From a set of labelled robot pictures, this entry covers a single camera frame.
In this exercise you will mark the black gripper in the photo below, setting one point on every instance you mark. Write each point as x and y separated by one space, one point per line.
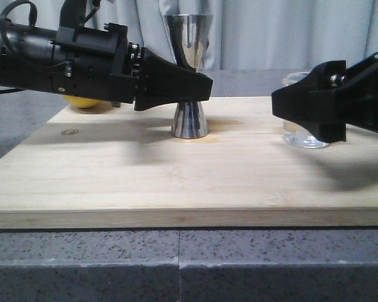
103 65
330 97

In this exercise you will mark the grey curtain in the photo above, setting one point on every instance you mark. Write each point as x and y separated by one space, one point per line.
254 35

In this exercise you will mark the glass beaker with liquid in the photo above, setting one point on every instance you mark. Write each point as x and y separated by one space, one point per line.
293 133

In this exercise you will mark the light wooden cutting board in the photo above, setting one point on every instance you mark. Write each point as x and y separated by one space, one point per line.
117 168

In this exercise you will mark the steel double jigger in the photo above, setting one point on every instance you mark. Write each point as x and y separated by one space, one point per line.
188 37

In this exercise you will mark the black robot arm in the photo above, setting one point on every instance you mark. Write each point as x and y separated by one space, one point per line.
25 55

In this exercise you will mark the yellow lemon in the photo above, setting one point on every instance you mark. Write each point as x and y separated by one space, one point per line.
81 103

